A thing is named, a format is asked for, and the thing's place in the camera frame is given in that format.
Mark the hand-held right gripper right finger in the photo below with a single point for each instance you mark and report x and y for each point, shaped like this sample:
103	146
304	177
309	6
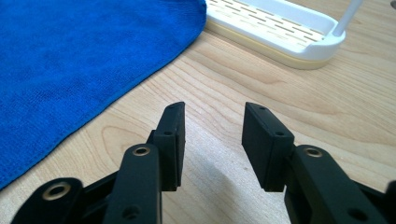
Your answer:
264	149

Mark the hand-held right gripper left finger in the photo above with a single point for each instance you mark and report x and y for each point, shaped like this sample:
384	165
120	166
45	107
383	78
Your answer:
169	146

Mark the white slotted drain rack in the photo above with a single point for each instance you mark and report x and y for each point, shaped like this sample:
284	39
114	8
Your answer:
280	34

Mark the blue cloth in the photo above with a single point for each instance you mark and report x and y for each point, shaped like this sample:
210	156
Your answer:
77	62

